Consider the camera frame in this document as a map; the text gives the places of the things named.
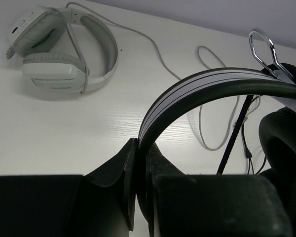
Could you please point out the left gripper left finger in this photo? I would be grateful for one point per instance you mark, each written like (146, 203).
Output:
(99, 204)

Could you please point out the grey white headphones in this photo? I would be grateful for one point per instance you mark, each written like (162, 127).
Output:
(44, 38)

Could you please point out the black white headphones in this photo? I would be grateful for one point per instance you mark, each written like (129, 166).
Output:
(277, 130)

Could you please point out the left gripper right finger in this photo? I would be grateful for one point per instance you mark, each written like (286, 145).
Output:
(182, 205)

